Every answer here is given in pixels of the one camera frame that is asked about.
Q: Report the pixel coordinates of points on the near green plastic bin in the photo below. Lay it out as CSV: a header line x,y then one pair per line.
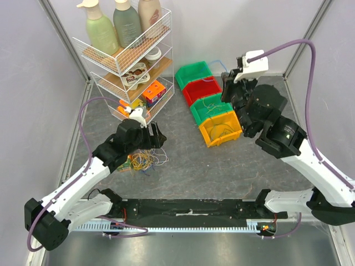
x,y
208,107

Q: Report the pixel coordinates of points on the light green pump bottle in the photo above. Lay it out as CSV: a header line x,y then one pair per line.
x,y
99,28

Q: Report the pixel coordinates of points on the orange purple box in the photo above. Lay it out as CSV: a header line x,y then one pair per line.
x,y
153,93

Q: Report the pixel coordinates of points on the far green plastic bin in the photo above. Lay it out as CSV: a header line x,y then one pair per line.
x,y
192,72

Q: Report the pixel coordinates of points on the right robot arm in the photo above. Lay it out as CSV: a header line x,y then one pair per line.
x,y
259,111

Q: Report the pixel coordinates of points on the white slotted cable duct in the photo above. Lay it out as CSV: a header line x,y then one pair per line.
x,y
101,225

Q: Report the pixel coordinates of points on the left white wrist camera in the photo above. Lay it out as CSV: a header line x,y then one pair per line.
x,y
138,114

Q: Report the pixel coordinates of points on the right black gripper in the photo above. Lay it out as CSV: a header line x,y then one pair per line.
x,y
230,87

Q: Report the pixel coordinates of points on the yellow plastic bin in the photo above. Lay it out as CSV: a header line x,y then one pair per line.
x,y
220,129

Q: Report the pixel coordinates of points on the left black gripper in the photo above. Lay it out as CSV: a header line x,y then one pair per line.
x,y
156,141

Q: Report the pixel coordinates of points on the orange green juice carton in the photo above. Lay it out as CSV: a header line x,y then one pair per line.
x,y
126,166

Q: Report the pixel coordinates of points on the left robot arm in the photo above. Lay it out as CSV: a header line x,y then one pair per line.
x,y
51,219

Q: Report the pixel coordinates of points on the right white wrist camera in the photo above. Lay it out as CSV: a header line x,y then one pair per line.
x,y
252,70

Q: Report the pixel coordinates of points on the green yellow box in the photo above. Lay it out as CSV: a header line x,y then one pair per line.
x,y
138,103

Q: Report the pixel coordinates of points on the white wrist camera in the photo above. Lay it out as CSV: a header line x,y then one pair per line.
x,y
252,70
138,114

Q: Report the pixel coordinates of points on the dark green bottle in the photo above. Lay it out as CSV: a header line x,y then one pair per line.
x,y
126,22

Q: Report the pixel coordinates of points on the white wire shelf rack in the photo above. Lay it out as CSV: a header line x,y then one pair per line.
x,y
115,65

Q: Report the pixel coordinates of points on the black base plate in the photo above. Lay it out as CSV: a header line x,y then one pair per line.
x,y
188,212

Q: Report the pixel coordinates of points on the green plastic bin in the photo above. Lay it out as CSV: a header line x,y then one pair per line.
x,y
192,72
208,107

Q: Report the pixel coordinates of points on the beige brown bottle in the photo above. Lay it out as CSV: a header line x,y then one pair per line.
x,y
150,14

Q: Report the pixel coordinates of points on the paper cup with lid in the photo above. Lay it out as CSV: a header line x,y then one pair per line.
x,y
153,54

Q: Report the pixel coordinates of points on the red plastic bin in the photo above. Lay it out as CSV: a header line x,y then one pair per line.
x,y
200,89

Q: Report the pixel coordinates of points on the orange sponge pack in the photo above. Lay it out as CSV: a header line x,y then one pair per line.
x,y
123,108

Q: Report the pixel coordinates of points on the yogurt multipack carton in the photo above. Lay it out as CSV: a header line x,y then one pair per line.
x,y
138,74

